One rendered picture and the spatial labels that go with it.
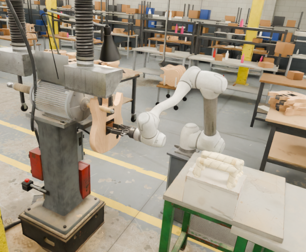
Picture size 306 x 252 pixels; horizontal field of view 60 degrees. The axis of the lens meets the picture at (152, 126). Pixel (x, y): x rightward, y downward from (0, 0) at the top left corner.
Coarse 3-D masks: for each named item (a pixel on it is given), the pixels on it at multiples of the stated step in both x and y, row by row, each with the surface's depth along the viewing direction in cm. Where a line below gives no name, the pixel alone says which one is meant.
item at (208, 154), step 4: (204, 152) 136; (208, 152) 136; (212, 152) 136; (208, 156) 136; (212, 156) 134; (216, 156) 134; (220, 156) 133; (224, 156) 133; (220, 160) 133; (224, 160) 132; (228, 160) 131; (232, 160) 131; (236, 160) 130; (232, 164) 131
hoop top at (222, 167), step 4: (200, 160) 129; (204, 160) 129; (208, 160) 128; (204, 164) 129; (208, 164) 128; (212, 164) 127; (216, 164) 126; (220, 164) 126; (224, 164) 126; (216, 168) 127; (220, 168) 125; (224, 168) 125; (228, 168) 124; (232, 168) 123; (228, 172) 125
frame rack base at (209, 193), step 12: (192, 180) 134; (204, 180) 131; (216, 180) 132; (240, 180) 134; (192, 192) 136; (204, 192) 133; (216, 192) 130; (228, 192) 127; (240, 192) 136; (192, 204) 139; (204, 204) 135; (216, 204) 132; (228, 204) 129; (228, 216) 131
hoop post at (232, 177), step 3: (231, 174) 124; (234, 174) 123; (228, 177) 126; (231, 177) 124; (234, 177) 124; (228, 180) 126; (231, 180) 125; (234, 180) 125; (228, 183) 126; (231, 183) 125; (228, 186) 127
